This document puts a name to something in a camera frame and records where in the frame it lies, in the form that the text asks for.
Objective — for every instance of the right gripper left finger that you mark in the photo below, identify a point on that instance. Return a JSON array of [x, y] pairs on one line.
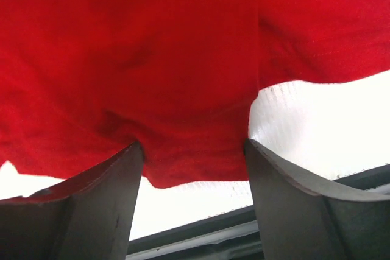
[[88, 216]]

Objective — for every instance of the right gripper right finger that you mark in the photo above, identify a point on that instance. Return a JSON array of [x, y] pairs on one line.
[[301, 215]]

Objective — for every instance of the red t shirt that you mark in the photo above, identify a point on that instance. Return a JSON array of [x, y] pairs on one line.
[[83, 79]]

